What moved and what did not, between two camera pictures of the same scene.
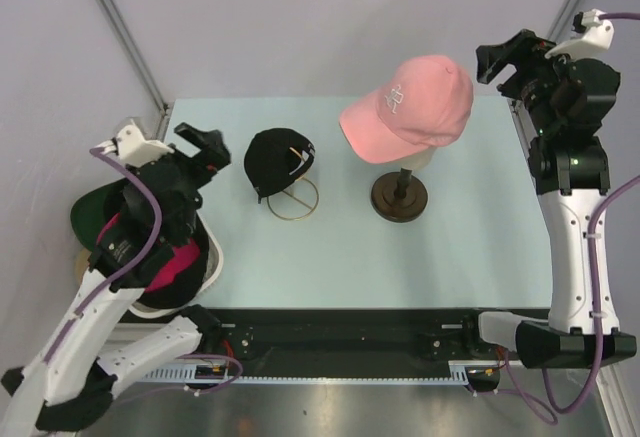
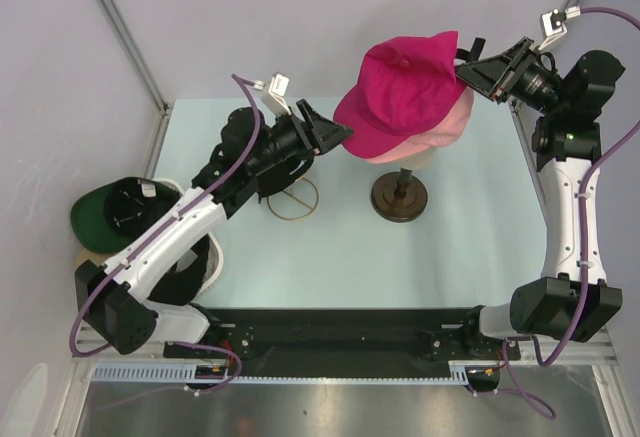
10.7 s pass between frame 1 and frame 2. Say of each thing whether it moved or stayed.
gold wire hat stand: stayed
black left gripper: moved
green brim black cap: stayed
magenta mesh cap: moved
